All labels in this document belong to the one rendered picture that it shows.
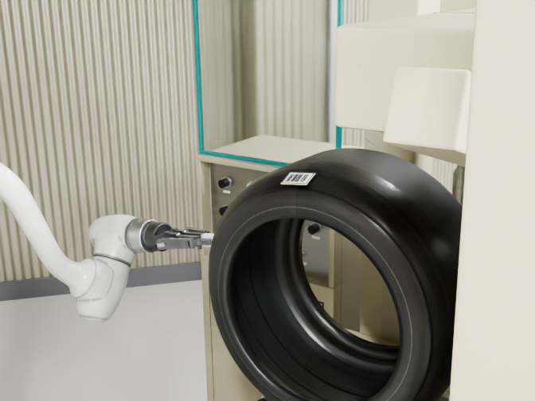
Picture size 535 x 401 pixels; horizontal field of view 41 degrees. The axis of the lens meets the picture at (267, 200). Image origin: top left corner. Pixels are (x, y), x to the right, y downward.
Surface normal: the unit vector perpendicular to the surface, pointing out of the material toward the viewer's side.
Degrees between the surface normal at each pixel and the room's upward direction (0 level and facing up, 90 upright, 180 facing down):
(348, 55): 90
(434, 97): 72
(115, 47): 90
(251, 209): 81
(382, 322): 90
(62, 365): 0
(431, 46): 90
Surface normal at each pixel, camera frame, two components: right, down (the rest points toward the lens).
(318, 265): -0.56, 0.25
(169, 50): 0.23, 0.29
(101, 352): -0.01, -0.96
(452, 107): -0.54, -0.05
